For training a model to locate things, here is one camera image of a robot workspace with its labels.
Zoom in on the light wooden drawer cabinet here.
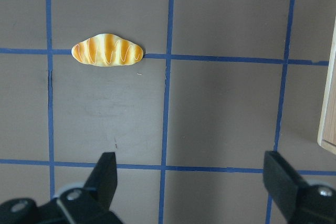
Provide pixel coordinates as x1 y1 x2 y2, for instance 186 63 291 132
317 25 335 155

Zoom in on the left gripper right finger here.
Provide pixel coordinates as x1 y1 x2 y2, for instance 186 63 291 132
263 151 335 223

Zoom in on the orange toy bread loaf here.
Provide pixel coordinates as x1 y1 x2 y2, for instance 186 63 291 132
71 34 144 67

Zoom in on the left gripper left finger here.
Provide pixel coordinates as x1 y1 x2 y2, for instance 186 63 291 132
1 152 122 223

